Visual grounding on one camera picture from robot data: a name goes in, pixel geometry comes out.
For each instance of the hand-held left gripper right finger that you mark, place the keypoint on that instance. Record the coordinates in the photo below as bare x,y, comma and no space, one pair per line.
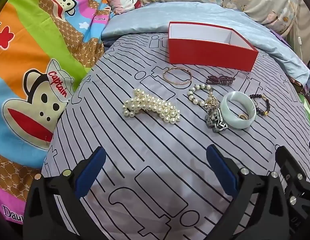
221,171

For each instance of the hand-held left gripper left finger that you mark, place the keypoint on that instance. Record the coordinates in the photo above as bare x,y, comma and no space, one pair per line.
91,173

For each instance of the cartoon monkey printed blanket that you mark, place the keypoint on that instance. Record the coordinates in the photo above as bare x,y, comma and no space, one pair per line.
32,55

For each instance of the red cardboard box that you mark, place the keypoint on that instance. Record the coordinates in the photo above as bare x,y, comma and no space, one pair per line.
207,52

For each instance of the pale green jade bangle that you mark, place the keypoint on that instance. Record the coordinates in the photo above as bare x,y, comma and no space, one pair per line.
228,115

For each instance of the green cloth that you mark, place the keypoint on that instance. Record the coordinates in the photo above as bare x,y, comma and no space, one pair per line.
306,105

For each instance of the thin gold bangle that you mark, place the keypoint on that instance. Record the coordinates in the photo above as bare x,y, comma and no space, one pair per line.
164,77

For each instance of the light blue pillow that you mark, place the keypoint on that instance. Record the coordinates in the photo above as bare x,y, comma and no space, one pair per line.
145,17

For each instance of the purple cloth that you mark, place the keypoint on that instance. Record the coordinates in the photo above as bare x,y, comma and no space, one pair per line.
280,35

